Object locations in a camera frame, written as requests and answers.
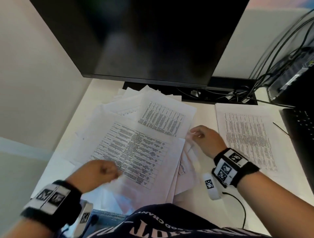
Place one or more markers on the person's left hand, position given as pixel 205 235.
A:
pixel 93 172

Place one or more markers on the person's right hand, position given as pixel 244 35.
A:
pixel 208 141

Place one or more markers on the person's right fingers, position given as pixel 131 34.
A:
pixel 196 134

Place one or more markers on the person's left fingers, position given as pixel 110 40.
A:
pixel 111 171

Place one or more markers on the printed table sheet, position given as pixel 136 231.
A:
pixel 137 152

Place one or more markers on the person's right forearm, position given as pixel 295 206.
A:
pixel 277 201

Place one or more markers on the person's left forearm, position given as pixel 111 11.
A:
pixel 22 229

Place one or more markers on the pile of white papers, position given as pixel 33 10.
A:
pixel 162 107

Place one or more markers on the black right wristband with markers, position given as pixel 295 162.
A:
pixel 233 165

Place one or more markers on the black wristband with markers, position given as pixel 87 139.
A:
pixel 50 202
pixel 233 165

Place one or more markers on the neat stack of printed documents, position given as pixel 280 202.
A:
pixel 247 137

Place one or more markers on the black monitor stand base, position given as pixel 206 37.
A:
pixel 220 84

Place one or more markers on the black left wristband with markers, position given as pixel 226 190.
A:
pixel 50 202

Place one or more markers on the dark navy printed shirt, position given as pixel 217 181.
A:
pixel 166 223

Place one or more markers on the thin black pen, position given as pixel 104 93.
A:
pixel 281 128

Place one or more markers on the black keyboard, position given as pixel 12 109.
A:
pixel 303 132

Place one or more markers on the large black computer monitor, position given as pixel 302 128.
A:
pixel 147 36

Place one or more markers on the small black computer box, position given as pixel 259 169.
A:
pixel 294 78

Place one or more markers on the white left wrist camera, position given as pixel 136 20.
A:
pixel 84 217

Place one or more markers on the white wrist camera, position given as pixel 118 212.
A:
pixel 211 186
pixel 84 217

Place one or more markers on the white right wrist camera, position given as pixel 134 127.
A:
pixel 211 186

